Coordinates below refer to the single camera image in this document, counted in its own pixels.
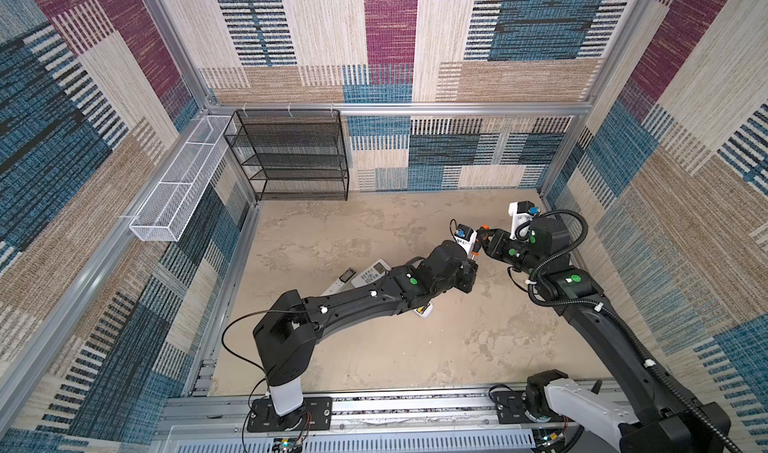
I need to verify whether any orange black handle screwdriver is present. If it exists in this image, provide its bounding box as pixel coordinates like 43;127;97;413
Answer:
470;225;489;260

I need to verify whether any black wire mesh shelf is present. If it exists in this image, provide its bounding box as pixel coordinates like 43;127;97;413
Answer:
224;109;350;201

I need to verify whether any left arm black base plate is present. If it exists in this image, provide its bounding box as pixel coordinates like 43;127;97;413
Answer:
245;396;333;433

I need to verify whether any white remote control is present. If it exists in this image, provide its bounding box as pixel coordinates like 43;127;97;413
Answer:
351;259;391;288
413;303;433;318

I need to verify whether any white wire mesh basket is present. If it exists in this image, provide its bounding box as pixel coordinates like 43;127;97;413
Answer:
129;115;230;242

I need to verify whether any black corrugated cable hose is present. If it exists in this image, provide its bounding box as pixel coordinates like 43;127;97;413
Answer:
527;209;745;453

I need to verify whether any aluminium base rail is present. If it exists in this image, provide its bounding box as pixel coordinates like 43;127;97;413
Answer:
149;380;661;453

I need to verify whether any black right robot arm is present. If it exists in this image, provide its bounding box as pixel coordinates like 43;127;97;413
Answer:
477;209;739;452

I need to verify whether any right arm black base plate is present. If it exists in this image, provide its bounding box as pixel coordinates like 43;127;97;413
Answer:
488;388;563;425

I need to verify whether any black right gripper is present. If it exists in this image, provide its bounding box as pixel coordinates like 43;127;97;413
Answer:
474;228;544;278

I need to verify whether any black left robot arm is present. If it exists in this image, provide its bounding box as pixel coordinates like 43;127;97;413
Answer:
253;240;478;418

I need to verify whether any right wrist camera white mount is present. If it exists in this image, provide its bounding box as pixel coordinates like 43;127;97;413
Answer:
508;201;539;239

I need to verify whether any slim white remote black screen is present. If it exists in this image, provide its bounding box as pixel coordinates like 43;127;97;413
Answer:
322;268;357;296

